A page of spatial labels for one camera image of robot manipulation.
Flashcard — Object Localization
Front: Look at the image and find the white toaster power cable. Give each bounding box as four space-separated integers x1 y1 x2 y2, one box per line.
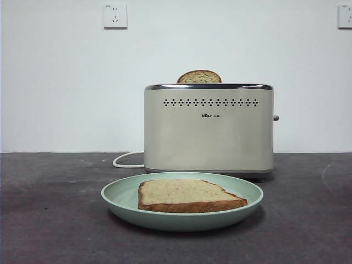
112 152 146 169

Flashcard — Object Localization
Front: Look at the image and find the white wall socket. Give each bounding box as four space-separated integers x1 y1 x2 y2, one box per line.
338 4 352 30
103 3 129 30

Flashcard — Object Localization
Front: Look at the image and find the pale green round plate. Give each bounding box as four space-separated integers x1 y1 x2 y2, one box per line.
100 171 265 233

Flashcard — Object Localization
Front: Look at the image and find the cream and chrome toaster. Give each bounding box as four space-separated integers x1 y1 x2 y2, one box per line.
144 82 280 183

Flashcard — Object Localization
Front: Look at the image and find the small rounded bread slice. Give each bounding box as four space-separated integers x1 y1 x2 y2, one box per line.
176 70 223 84

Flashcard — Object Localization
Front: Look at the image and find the large square bread slice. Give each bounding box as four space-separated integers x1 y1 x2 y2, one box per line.
137 178 249 214

